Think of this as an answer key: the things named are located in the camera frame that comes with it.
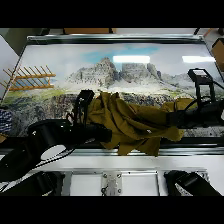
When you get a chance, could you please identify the orange wooden rack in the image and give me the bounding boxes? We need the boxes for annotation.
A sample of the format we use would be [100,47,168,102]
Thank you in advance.
[0,65,57,93]

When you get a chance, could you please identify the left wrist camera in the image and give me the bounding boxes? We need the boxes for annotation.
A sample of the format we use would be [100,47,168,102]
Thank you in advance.
[72,88,96,127]

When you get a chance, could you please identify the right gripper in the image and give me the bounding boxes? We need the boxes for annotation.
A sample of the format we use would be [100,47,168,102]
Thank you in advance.
[166,110,188,130]

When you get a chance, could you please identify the olive green garment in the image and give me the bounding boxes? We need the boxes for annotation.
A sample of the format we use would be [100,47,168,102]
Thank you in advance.
[87,91,198,157]

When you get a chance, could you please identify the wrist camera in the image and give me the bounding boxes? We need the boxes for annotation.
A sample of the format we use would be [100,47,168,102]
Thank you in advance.
[72,88,96,127]
[187,67,218,105]

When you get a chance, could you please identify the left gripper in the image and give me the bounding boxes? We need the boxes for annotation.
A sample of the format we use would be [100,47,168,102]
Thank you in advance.
[86,122,114,144]

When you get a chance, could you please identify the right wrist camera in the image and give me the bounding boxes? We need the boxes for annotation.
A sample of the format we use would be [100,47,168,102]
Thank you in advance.
[187,67,218,105]

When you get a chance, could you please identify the cardboard box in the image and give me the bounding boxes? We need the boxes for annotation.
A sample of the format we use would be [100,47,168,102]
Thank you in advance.
[211,37,224,72]

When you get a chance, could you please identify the blue checked garment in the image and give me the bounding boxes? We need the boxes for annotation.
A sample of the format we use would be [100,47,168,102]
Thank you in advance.
[0,107,13,135]

